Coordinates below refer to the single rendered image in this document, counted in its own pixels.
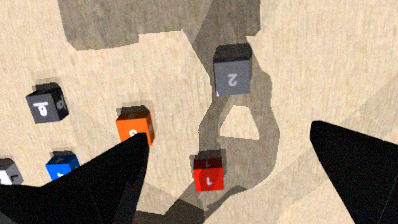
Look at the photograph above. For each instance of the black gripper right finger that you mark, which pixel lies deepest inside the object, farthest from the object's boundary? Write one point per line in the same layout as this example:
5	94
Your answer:
363	170

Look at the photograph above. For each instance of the blue block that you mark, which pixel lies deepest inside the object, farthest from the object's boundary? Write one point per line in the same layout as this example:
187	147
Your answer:
59	165

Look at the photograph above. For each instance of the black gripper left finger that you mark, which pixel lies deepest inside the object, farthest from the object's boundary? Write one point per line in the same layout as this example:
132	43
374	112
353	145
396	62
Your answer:
104	190

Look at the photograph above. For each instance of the orange block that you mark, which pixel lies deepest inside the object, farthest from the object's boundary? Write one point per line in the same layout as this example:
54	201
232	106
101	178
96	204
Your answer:
129	124

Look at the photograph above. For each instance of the red block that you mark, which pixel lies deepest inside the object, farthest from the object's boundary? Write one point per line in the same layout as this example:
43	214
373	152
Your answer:
208	174

